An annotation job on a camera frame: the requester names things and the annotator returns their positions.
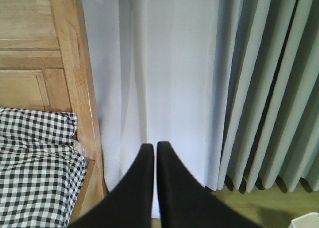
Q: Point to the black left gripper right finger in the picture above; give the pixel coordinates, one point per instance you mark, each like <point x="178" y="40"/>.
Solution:
<point x="184" y="203"/>

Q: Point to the white plastic trash bin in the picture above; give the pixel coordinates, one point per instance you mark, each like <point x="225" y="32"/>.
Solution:
<point x="310" y="220"/>

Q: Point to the wooden bed frame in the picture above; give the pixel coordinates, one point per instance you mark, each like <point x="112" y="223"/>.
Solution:
<point x="45" y="65"/>

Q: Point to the black white checkered bedding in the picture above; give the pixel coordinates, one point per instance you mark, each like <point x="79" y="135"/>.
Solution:
<point x="41" y="173"/>

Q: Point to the white sheer curtain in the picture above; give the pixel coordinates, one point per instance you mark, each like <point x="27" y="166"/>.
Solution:
<point x="152" y="63"/>

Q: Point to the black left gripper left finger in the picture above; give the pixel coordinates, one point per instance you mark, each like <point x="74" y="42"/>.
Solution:
<point x="129" y="204"/>

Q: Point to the grey pleated curtain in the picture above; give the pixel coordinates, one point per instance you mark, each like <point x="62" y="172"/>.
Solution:
<point x="265" y="93"/>

